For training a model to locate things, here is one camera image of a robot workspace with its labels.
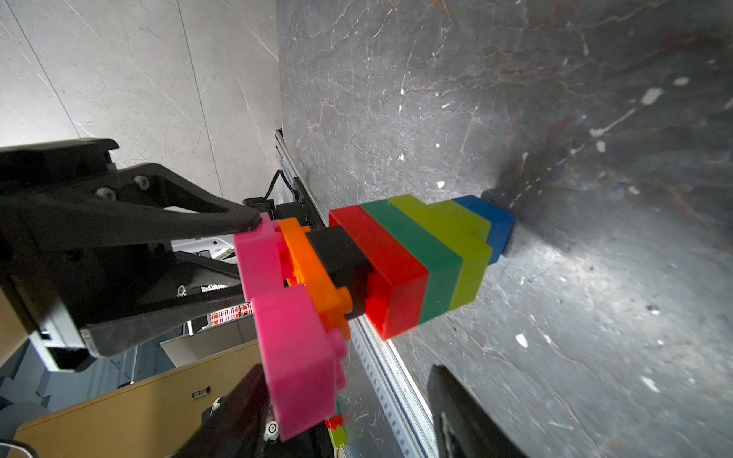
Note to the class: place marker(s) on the light green lego brick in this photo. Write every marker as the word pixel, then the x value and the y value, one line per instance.
pixel 462 231

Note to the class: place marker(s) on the dark green lego brick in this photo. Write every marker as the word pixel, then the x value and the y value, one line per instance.
pixel 442 264

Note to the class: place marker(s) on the orange lego brick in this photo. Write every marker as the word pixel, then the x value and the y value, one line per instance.
pixel 331 303

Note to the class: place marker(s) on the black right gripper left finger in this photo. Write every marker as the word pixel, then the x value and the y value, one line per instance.
pixel 237 427

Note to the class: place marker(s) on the wooden desk in background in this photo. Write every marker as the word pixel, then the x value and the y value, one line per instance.
pixel 152 418

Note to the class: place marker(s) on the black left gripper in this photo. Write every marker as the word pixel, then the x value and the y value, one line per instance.
pixel 86 250

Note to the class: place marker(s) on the small black lego cube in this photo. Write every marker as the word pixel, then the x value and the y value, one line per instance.
pixel 345 263

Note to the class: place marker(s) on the magenta lego brick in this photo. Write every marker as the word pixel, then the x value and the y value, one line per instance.
pixel 259 259
pixel 302 360

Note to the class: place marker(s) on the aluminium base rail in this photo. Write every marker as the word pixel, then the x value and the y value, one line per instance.
pixel 385 414

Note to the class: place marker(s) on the red lego brick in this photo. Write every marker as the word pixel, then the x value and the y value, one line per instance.
pixel 398 282

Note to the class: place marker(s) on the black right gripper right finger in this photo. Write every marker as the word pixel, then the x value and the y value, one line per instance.
pixel 461 426

